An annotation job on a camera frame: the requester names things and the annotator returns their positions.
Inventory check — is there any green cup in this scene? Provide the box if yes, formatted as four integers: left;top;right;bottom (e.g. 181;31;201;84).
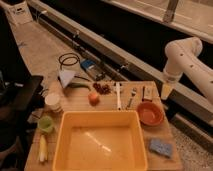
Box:
37;115;54;134

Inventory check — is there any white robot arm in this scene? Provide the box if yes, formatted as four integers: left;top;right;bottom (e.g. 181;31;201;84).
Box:
163;37;213;104

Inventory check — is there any small box with label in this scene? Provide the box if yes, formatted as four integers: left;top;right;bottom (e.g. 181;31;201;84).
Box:
143;86;153;101

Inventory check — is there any orange bowl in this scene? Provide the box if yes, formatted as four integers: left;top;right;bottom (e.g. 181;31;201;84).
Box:
137;101;164;126

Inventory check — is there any blue sponge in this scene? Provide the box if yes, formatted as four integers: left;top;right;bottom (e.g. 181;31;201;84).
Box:
149;138;172;158

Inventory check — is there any dark red grapes toy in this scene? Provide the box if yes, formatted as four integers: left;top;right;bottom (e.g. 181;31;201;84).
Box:
93;83;111;95

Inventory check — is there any blue black device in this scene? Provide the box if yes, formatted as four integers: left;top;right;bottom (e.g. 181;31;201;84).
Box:
80;59;105;81

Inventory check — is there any green cucumber toy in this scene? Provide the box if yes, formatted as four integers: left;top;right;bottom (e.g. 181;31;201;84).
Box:
68;83;91;90

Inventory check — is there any yellow plastic bin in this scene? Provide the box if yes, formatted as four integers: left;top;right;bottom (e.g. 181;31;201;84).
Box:
52;111;148;171

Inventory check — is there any white paper funnel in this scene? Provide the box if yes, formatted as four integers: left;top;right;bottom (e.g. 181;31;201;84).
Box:
59;69;76;88

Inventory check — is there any white cup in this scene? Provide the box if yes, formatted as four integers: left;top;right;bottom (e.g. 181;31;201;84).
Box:
45;93;61;113

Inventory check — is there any white box with label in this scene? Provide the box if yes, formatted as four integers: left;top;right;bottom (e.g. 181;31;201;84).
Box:
8;1;33;26

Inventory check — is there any black coiled cable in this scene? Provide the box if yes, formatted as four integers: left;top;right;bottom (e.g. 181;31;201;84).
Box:
58;52;81;71

